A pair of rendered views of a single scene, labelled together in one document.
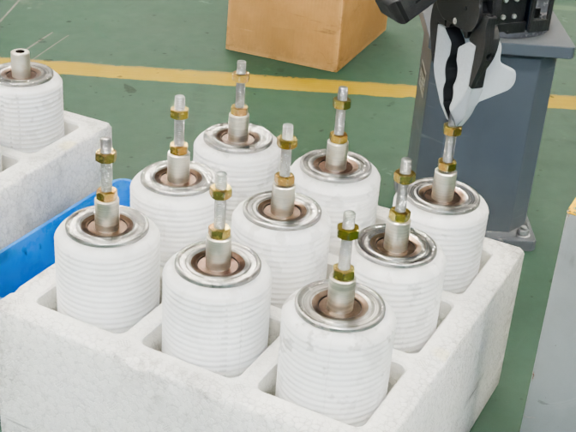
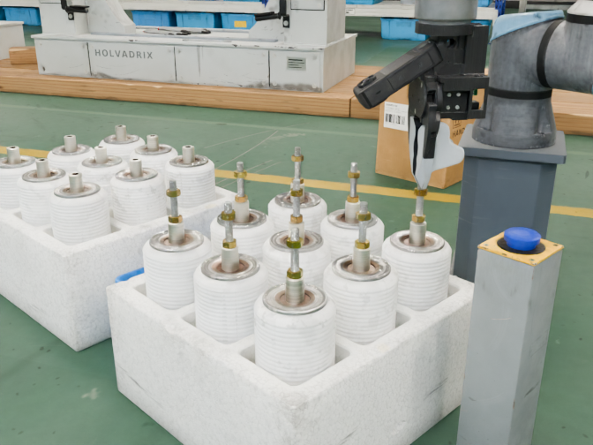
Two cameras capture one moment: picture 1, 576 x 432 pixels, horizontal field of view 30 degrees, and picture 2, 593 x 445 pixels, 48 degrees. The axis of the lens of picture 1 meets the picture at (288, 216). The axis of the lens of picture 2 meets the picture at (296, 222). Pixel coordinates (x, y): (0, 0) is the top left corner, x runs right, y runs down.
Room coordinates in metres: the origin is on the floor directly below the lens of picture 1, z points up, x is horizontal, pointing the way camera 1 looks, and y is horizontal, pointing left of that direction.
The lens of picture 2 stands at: (0.10, -0.28, 0.62)
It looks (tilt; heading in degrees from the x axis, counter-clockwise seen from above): 22 degrees down; 20
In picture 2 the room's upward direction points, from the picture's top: straight up
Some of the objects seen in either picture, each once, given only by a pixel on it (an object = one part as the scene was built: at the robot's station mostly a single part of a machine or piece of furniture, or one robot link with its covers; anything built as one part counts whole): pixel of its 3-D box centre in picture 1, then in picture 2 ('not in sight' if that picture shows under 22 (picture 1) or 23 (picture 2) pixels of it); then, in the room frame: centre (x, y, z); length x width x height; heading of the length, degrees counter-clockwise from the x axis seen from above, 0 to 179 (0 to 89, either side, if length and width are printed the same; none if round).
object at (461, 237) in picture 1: (430, 273); (412, 299); (0.96, -0.15, 0.16); 0.10 x 0.10 x 0.18
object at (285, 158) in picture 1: (285, 161); (296, 206); (0.90, 0.01, 0.30); 0.01 x 0.01 x 0.08
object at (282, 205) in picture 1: (283, 199); (296, 232); (0.90, 0.01, 0.26); 0.02 x 0.02 x 0.03
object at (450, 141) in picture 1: (449, 148); (419, 206); (0.96, -0.15, 0.31); 0.01 x 0.01 x 0.08
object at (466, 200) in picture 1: (441, 196); (416, 242); (0.96, -0.15, 0.25); 0.08 x 0.08 x 0.01
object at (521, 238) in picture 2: not in sight; (521, 240); (0.84, -0.29, 0.32); 0.04 x 0.04 x 0.02
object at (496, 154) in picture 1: (476, 122); (503, 212); (1.40, -0.25, 0.15); 0.19 x 0.19 x 0.30; 1
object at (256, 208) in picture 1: (282, 211); (296, 241); (0.90, 0.01, 0.25); 0.08 x 0.08 x 0.01
